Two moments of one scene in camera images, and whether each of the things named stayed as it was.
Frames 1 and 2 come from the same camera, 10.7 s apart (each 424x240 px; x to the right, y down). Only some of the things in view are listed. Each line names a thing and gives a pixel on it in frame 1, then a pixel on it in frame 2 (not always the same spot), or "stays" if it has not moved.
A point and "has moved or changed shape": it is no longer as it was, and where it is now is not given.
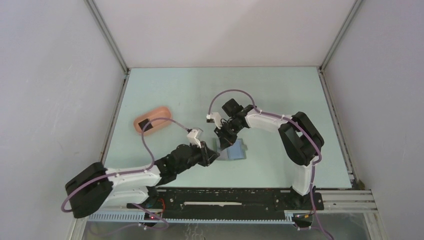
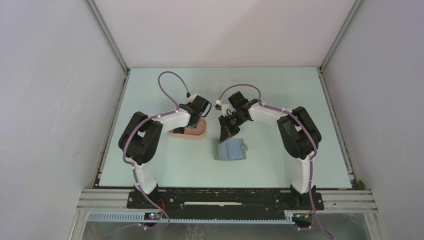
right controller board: (302, 216) stays
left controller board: (149, 216) stays
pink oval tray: (161, 112) has moved or changed shape
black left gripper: (207, 155) to (194, 127)
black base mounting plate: (222, 203) stays
